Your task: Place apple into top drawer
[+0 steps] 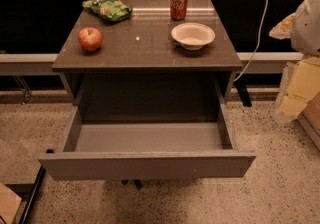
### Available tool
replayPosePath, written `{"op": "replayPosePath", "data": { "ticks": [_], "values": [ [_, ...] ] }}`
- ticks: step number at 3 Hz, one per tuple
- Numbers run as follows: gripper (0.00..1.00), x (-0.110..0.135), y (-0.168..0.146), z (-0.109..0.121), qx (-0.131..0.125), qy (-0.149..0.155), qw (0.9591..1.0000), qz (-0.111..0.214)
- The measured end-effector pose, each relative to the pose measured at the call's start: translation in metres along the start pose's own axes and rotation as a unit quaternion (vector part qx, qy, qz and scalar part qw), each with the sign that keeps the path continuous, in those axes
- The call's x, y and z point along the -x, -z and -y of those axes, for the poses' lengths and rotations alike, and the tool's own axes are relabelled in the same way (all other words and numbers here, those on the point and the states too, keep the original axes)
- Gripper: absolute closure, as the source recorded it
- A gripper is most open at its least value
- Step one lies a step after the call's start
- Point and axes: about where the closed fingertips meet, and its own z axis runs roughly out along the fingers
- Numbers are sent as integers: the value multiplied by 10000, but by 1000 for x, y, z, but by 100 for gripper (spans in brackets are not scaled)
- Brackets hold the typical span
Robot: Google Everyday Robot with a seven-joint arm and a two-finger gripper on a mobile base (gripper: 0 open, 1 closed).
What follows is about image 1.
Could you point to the open grey top drawer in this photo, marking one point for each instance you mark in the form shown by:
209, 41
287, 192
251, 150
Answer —
143, 151

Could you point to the red apple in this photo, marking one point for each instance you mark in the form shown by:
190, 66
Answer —
90, 39

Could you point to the green chip bag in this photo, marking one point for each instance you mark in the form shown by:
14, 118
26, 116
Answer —
110, 10

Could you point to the red cola can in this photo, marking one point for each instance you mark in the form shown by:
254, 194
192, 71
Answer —
178, 9

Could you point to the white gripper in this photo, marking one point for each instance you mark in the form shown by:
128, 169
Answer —
307, 29

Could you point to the cardboard box bottom left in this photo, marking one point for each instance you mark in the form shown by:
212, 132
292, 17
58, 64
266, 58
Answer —
9, 205

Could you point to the white paper bowl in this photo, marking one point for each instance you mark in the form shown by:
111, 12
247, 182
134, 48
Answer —
193, 36

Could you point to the cardboard box right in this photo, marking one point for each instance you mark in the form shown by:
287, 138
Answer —
310, 120

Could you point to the black floor rail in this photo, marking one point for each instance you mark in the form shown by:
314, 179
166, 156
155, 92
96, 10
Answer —
26, 195

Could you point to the dark grey cabinet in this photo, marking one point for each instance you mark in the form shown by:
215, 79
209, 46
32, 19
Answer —
141, 74

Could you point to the cardboard box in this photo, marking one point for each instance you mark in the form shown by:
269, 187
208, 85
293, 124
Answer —
310, 120
9, 205

